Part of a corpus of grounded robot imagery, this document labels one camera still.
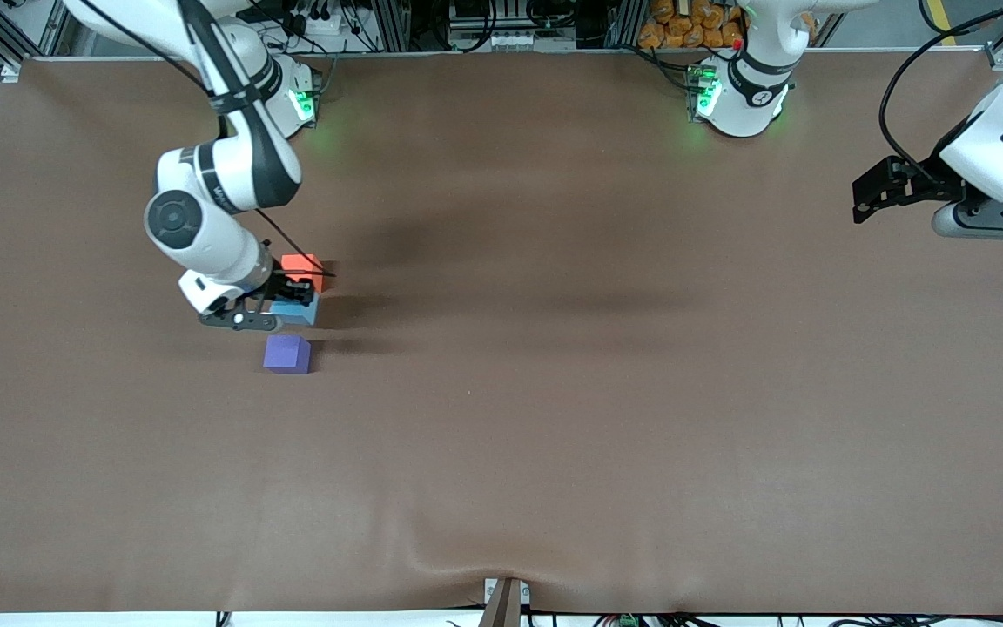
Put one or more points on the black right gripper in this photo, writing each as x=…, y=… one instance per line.
x=289, y=285

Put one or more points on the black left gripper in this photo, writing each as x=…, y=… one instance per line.
x=926, y=178

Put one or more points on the light blue foam block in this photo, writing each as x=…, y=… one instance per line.
x=301, y=315

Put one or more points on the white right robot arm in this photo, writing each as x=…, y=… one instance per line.
x=223, y=170

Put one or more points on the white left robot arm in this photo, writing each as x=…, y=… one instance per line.
x=750, y=87

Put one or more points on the orange foam block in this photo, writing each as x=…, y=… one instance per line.
x=297, y=263

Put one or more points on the purple foam block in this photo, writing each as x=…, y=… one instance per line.
x=286, y=354

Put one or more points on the bag of orange items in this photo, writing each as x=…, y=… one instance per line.
x=684, y=26

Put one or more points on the white strip with black plugs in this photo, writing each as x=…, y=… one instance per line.
x=319, y=19

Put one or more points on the brown table mat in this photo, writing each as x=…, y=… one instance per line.
x=554, y=453

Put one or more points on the white power strip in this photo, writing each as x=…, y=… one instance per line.
x=519, y=40

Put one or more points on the green terminal connector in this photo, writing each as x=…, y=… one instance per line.
x=628, y=621

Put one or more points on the brown camera mount post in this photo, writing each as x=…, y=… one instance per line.
x=501, y=605

